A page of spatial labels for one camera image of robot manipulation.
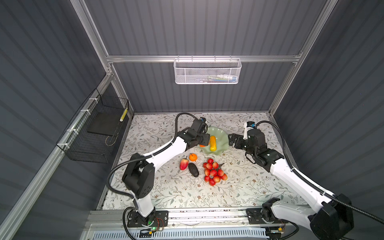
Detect red green fake apple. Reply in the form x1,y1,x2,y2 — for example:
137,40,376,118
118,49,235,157
180,159,189,171

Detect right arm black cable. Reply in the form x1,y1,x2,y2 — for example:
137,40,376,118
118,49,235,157
254,120,384,240

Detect black pad in basket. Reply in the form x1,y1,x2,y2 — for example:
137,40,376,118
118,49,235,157
87,113,121,137

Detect green scalloped fruit bowl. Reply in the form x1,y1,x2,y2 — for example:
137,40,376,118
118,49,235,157
198,127,229,156

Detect black wire basket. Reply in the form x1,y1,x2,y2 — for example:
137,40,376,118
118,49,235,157
57,90,130,164

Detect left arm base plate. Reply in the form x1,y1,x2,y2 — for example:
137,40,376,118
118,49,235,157
127,210,169,228

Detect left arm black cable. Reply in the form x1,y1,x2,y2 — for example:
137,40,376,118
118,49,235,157
106,112,199,240

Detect yellow fake banana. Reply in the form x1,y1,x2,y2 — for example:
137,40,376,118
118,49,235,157
210,136,217,152

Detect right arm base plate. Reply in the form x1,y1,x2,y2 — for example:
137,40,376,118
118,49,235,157
246,208,288,225

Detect small orange tangerine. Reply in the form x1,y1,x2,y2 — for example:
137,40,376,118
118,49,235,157
189,154,198,162

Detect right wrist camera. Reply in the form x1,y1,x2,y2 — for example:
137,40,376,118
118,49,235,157
243,121,256,140

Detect red fake grape bunch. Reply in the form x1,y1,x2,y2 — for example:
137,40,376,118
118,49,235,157
203,158,228,186

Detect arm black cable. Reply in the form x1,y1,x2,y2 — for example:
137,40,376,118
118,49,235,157
254,120,384,240
106,112,199,240

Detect items in white basket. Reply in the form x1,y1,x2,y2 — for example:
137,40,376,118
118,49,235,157
196,75,238,84

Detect yellow tube in basket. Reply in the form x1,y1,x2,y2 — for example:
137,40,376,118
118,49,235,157
120,108,128,122

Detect aluminium front rail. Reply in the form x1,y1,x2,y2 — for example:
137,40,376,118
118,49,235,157
86,206,328,232

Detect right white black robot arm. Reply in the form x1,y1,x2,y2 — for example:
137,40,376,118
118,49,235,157
228,128,354,240

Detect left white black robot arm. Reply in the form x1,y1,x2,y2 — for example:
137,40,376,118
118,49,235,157
122,118,210,218

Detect white wire mesh basket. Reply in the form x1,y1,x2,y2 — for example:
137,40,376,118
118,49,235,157
173,57,242,85

